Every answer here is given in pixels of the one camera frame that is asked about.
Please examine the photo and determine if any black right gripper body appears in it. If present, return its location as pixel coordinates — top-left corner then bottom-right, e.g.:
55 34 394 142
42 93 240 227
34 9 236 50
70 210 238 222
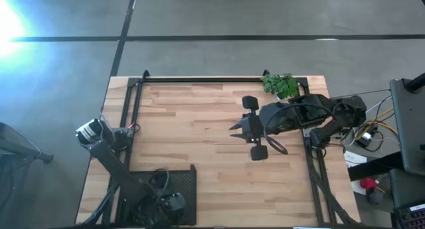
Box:
248 113 268 143

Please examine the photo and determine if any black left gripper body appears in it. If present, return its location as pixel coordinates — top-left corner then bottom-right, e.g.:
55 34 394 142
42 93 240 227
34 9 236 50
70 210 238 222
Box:
160 192 188 220

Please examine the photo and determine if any black perforated metal tray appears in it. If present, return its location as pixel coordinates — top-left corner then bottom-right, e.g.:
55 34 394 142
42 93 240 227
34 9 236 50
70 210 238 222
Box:
118 165 197 226

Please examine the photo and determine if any green potted plant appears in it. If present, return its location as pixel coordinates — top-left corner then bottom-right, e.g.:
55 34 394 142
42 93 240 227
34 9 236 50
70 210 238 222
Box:
263 73 301 100

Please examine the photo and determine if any white paper box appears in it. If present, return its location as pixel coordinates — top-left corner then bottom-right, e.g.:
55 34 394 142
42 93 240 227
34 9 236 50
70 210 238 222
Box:
343 149 368 169

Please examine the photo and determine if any red object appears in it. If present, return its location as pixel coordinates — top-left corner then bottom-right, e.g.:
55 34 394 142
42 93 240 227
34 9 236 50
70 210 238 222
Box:
360 177 379 191

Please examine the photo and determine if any black flat bar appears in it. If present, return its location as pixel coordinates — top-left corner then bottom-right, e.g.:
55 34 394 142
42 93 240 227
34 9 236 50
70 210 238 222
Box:
347 151 404 183

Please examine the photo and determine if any grey object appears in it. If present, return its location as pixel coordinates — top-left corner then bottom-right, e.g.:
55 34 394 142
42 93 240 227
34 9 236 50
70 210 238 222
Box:
367 189 384 205

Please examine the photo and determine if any black side stand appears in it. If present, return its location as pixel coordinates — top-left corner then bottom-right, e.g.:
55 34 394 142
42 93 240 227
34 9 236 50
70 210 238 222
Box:
0 121 54 165

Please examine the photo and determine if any dark grey monitor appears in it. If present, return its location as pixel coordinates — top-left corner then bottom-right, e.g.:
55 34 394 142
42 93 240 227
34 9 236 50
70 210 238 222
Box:
389 78 425 176

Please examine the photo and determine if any dark grey case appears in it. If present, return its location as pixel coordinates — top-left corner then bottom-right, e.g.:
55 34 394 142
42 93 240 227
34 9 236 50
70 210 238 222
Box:
388 168 425 208

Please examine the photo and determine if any black pole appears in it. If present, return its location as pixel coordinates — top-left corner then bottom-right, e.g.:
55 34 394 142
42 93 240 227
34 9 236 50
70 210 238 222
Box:
403 72 425 93

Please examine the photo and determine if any black keyboard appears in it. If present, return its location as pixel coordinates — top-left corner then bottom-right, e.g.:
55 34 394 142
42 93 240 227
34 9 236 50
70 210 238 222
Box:
393 203 425 229

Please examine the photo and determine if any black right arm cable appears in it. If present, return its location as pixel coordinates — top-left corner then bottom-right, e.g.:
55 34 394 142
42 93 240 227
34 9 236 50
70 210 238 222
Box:
263 103 335 156

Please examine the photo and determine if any black aluminium table frame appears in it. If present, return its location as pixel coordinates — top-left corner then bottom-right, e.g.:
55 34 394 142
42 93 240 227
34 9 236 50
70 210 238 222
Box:
81 69 359 227

